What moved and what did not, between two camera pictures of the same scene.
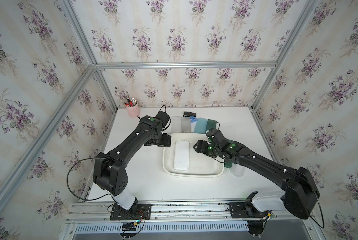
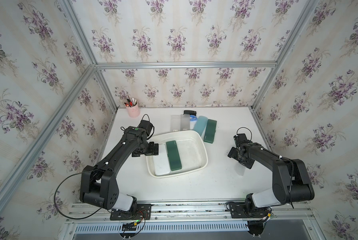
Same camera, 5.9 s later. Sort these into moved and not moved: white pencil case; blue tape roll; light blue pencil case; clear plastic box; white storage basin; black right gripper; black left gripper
Moved: black right gripper; white storage basin; white pencil case; black left gripper
Not moved: blue tape roll; light blue pencil case; clear plastic box
